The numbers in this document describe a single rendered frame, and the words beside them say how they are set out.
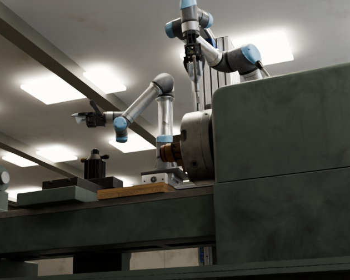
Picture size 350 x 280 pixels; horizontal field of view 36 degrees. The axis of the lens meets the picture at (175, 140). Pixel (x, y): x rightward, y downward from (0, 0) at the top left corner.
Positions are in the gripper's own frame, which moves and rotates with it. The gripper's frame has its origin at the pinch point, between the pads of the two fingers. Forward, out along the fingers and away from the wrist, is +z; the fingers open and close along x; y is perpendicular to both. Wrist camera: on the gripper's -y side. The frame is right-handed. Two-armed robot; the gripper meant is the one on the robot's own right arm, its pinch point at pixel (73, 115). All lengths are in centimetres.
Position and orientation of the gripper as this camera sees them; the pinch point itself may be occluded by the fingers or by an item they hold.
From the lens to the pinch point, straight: 329.8
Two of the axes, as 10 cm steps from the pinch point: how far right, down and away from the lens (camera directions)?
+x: -0.2, 1.9, 9.8
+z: -10.0, 0.2, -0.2
